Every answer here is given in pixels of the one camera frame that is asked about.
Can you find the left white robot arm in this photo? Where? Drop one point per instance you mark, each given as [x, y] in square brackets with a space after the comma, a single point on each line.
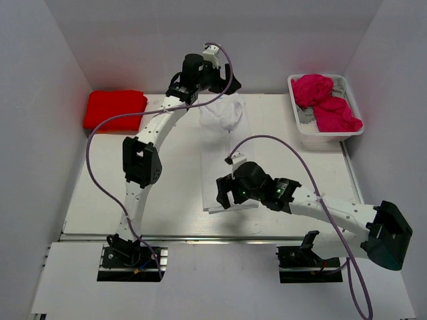
[141, 162]

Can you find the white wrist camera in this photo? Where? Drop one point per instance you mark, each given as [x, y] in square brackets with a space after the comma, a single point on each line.
[211, 54]
[236, 160]

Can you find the grey garment in basket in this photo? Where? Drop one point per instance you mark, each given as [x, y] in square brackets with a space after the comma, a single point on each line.
[307, 115]

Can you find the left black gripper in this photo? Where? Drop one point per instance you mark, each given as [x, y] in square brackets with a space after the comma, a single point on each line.
[221, 84]

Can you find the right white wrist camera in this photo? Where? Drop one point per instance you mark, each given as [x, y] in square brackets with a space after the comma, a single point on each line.
[236, 160]

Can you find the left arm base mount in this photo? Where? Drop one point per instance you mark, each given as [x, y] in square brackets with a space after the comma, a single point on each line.
[131, 262]

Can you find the magenta t shirt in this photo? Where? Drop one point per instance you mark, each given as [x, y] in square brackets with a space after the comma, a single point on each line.
[325, 98]

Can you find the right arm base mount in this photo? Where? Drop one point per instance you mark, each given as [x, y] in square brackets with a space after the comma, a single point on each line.
[300, 265]

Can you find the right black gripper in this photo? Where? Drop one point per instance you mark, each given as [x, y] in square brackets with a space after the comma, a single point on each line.
[226, 184]

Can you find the white plastic basket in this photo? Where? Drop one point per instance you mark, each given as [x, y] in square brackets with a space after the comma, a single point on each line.
[310, 132]

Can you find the white t shirt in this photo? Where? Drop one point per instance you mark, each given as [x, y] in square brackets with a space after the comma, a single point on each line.
[222, 125]

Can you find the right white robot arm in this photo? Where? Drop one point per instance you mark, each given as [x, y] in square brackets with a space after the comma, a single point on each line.
[378, 233]

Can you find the folded red t shirt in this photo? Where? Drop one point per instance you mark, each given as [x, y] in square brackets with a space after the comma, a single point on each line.
[102, 105]

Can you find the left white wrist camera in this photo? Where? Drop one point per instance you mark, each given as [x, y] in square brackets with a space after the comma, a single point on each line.
[211, 54]

